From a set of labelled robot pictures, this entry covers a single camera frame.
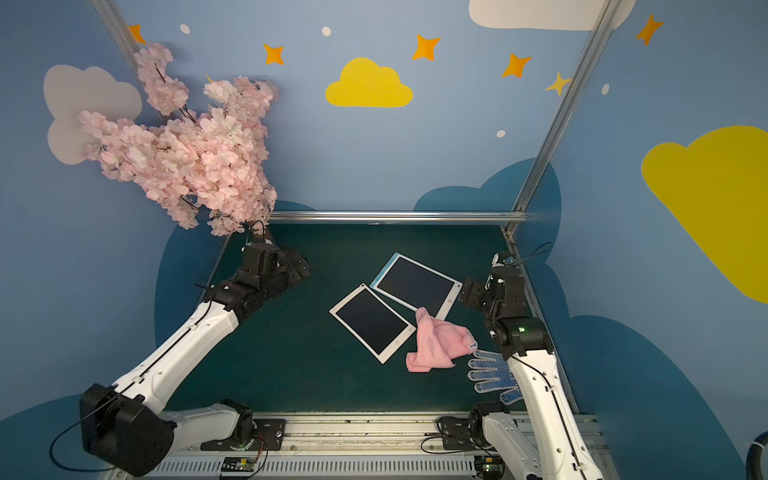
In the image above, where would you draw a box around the pink cloth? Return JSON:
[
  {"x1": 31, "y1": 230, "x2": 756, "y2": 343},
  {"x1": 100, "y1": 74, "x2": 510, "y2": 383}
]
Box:
[{"x1": 406, "y1": 307, "x2": 478, "y2": 373}]

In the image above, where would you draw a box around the blue-edged white drawing tablet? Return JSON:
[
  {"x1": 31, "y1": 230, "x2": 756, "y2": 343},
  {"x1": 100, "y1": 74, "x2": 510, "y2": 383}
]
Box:
[{"x1": 370, "y1": 252, "x2": 462, "y2": 320}]

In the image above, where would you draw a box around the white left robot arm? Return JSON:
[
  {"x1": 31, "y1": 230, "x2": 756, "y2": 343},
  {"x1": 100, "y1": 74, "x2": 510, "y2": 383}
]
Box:
[{"x1": 79, "y1": 239, "x2": 310, "y2": 477}]

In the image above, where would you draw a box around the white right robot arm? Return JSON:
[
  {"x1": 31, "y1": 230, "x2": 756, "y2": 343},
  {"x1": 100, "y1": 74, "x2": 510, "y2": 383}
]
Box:
[{"x1": 460, "y1": 263, "x2": 604, "y2": 479}]

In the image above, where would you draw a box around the rusty brown tree trunk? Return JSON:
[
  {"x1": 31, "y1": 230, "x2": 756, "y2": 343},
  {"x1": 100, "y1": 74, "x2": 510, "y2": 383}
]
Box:
[{"x1": 252, "y1": 223, "x2": 274, "y2": 244}]

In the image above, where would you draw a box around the blue dotted work glove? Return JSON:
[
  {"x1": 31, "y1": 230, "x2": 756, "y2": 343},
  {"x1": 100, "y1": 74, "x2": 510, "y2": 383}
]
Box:
[{"x1": 467, "y1": 350, "x2": 523, "y2": 406}]

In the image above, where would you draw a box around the pink cherry blossom tree crown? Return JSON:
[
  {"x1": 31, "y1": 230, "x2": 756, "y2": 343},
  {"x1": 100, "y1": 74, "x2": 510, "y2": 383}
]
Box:
[{"x1": 78, "y1": 43, "x2": 278, "y2": 236}]

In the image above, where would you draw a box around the right circuit board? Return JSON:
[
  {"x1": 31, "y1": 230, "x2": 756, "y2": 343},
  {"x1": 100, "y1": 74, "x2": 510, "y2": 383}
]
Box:
[{"x1": 474, "y1": 456, "x2": 506, "y2": 480}]

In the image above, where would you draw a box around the left green circuit board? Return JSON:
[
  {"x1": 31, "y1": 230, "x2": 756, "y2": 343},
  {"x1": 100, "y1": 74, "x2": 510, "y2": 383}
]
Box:
[{"x1": 219, "y1": 457, "x2": 258, "y2": 477}]

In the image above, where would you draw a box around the right table edge rail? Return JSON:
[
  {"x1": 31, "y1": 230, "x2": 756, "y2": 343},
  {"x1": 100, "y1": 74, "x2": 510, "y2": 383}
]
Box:
[{"x1": 505, "y1": 235, "x2": 582, "y2": 414}]

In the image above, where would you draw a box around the rear aluminium frame rail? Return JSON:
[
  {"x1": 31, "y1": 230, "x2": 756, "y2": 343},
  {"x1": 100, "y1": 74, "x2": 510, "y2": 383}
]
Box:
[{"x1": 271, "y1": 211, "x2": 527, "y2": 225}]

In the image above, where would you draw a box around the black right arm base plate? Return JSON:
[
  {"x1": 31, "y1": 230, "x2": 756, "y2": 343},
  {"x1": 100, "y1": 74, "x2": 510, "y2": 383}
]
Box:
[{"x1": 435, "y1": 412, "x2": 528, "y2": 453}]

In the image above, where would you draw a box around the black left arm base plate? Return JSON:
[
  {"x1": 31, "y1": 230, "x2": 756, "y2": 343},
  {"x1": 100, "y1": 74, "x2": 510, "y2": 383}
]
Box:
[{"x1": 200, "y1": 418, "x2": 286, "y2": 452}]

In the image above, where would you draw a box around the right rear aluminium post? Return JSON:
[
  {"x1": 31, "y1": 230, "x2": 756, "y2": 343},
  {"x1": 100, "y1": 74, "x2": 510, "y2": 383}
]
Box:
[{"x1": 503, "y1": 0, "x2": 624, "y2": 240}]

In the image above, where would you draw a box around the aluminium post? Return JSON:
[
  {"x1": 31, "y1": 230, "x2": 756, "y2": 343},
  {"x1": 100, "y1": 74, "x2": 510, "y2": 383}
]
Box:
[
  {"x1": 90, "y1": 0, "x2": 140, "y2": 74},
  {"x1": 503, "y1": 0, "x2": 624, "y2": 240}
]

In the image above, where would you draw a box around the front aluminium rail bed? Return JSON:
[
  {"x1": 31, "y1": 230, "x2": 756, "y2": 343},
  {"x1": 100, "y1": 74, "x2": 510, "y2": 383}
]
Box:
[{"x1": 147, "y1": 412, "x2": 500, "y2": 479}]

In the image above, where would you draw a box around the black hose loop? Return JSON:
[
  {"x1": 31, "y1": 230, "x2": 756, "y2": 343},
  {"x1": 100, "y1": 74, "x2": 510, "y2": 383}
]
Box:
[{"x1": 745, "y1": 430, "x2": 768, "y2": 480}]

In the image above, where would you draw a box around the left rear aluminium post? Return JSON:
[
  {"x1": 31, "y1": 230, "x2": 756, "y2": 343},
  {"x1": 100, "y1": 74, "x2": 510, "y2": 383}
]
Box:
[{"x1": 90, "y1": 0, "x2": 140, "y2": 74}]

